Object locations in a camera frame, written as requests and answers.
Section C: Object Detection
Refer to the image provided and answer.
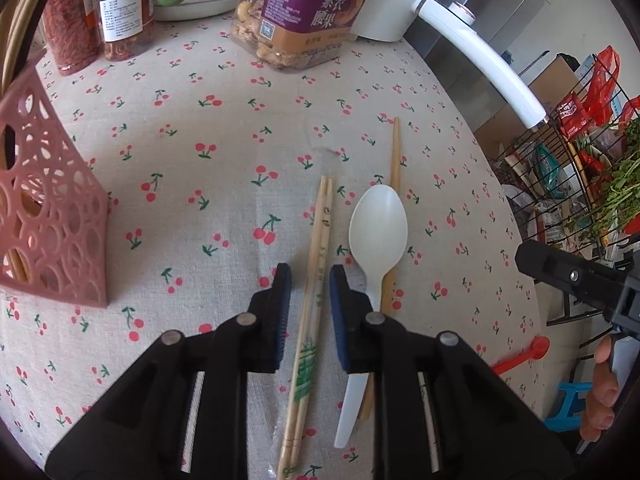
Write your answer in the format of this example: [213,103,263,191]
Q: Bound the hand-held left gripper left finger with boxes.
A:
[45,262,293,480]

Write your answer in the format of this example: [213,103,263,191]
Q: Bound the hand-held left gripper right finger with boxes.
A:
[328,264,574,480]

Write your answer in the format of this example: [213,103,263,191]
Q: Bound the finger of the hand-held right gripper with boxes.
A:
[515,239,631,322]

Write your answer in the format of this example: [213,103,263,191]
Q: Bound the disposable bamboo chopstick pair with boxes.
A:
[276,175,334,480]

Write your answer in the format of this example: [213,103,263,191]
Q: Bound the red plastic spoon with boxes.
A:
[492,336,551,376]

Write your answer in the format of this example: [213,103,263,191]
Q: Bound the white plastic spoon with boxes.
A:
[333,184,409,448]

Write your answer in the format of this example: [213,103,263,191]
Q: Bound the light wooden single chopstick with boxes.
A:
[361,117,402,423]

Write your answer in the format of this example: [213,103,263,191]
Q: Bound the pink plastic utensil holder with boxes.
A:
[0,66,111,308]

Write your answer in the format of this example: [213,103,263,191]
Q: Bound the person's right hand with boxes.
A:
[580,334,622,443]

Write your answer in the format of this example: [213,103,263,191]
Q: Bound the pile of food packets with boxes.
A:
[500,140,621,266]

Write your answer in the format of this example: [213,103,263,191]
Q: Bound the green leafy herbs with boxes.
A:
[565,117,640,241]

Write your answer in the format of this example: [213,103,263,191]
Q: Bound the blue plastic stool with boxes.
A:
[542,381,593,433]

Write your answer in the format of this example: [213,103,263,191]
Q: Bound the cardboard box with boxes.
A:
[472,55,581,161]

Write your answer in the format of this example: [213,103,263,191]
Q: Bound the red plastic bag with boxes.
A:
[555,46,621,141]

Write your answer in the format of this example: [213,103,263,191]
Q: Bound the white electric pot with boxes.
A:
[350,0,548,131]

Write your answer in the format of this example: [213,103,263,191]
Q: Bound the purple label nut jar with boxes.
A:
[229,0,383,72]

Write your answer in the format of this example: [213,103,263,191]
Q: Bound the white label spice jar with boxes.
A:
[82,0,157,62]

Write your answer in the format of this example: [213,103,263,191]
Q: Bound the red goji berry jar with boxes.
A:
[40,0,101,77]

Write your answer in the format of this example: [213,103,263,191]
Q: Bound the black wire rack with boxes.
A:
[495,55,640,326]

